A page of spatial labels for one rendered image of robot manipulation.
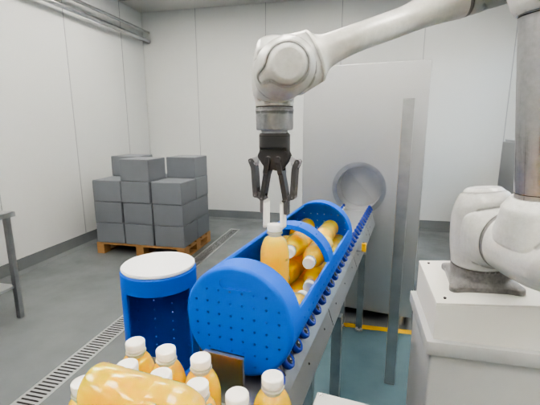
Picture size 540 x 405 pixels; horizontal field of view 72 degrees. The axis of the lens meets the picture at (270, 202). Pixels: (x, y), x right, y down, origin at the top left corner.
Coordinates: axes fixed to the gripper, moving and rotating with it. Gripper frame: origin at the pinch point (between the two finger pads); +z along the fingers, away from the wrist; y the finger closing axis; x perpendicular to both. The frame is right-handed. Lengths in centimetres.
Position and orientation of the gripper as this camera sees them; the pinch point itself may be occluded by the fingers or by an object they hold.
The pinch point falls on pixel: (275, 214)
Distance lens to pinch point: 92.7
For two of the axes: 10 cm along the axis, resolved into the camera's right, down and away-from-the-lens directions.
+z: 0.1, 9.8, 2.0
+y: -9.3, -0.7, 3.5
